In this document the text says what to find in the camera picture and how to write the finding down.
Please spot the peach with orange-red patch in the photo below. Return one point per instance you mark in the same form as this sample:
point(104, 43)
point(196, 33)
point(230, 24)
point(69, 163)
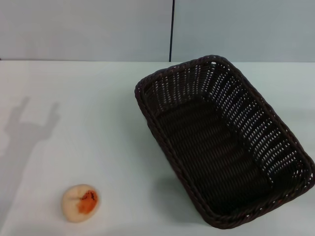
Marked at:
point(73, 204)

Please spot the dark brown woven basket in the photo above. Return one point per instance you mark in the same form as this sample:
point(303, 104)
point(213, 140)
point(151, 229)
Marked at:
point(209, 147)

